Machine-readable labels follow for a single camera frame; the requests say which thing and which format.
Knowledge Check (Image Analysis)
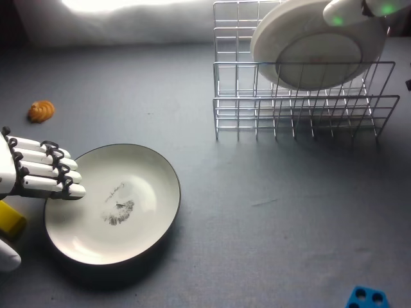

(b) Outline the grey table cloth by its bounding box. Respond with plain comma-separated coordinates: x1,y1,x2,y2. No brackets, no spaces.
0,35,411,308

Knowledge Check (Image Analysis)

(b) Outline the orange swirl toy pastry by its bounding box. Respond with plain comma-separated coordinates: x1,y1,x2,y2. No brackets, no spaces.
27,99,57,124

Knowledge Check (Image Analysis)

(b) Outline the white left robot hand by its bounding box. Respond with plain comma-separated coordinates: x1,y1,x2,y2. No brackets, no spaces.
0,126,87,274

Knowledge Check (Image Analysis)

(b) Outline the white fabric backdrop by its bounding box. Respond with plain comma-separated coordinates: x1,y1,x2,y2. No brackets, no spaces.
14,0,325,49

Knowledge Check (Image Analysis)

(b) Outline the white wire dish rack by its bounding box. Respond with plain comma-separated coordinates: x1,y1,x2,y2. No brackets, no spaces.
212,0,401,142

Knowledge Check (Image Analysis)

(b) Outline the yellow block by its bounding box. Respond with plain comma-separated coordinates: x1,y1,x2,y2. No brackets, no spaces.
0,200,28,242

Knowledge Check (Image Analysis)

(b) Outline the blue block with holes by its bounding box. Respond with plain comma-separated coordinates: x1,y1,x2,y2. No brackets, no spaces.
345,284,391,308

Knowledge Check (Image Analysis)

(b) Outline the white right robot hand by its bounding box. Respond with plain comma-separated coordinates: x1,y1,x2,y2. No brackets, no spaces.
322,0,401,29

